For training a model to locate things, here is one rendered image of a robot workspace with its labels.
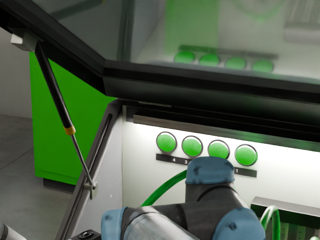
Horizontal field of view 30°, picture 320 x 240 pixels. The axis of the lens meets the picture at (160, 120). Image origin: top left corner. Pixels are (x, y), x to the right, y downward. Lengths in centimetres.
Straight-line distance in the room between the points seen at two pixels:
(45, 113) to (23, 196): 60
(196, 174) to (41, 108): 328
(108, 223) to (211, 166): 20
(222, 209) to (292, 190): 46
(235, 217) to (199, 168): 13
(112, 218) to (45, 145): 342
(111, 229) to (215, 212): 15
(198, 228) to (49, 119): 336
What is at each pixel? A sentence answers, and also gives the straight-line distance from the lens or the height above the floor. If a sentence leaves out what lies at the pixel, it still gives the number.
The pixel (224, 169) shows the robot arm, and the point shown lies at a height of 149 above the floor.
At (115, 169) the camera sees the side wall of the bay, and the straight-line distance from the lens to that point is 136.
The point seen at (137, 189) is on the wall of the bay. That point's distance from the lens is 140.
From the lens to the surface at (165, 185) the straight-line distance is 102.
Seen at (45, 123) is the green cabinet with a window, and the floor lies 50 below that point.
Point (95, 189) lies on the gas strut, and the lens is 128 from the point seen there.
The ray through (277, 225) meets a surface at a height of 131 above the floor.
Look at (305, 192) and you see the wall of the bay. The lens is 128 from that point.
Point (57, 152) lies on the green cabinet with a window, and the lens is 418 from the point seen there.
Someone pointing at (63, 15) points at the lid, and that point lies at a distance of 93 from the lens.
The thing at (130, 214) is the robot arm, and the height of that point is 147.
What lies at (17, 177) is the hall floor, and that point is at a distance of 457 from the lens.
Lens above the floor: 185
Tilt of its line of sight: 19 degrees down
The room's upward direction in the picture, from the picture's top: 1 degrees clockwise
